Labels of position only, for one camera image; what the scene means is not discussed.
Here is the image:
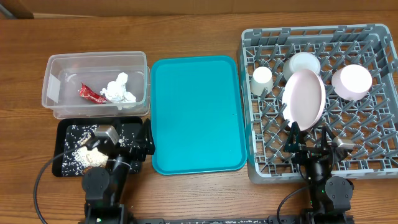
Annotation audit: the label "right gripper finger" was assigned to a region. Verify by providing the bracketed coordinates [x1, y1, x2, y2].
[321, 126, 335, 151]
[284, 121, 305, 152]

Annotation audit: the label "large pink plate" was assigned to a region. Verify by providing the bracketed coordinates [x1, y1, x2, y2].
[282, 69, 326, 131]

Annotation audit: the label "rice food leftovers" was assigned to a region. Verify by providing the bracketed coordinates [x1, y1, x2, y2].
[61, 123, 141, 177]

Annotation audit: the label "small pink bowl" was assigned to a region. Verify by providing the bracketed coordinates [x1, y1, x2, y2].
[331, 64, 373, 101]

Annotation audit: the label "white tissue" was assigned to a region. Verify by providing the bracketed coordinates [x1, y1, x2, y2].
[100, 72, 136, 110]

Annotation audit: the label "pale green cup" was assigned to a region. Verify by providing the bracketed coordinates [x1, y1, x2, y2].
[250, 67, 273, 96]

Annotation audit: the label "red snack wrapper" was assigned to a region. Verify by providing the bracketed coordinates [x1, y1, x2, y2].
[79, 83, 107, 104]

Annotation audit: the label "grey bowl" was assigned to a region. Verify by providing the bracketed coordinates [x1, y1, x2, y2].
[282, 52, 321, 81]

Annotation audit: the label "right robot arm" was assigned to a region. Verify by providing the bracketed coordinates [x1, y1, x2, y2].
[276, 122, 354, 223]

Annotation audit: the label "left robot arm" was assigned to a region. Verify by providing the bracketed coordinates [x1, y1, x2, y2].
[82, 119, 155, 224]

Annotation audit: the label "grey dishwasher rack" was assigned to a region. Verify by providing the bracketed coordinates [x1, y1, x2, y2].
[238, 24, 397, 184]

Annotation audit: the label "teal serving tray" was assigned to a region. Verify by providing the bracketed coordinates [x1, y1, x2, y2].
[150, 55, 247, 175]

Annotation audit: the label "black plastic tray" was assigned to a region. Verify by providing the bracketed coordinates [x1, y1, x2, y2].
[52, 116, 142, 177]

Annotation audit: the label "clear plastic bin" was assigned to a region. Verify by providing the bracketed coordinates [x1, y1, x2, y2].
[41, 51, 150, 119]

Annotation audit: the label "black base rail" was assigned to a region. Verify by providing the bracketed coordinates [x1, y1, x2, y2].
[79, 215, 354, 224]

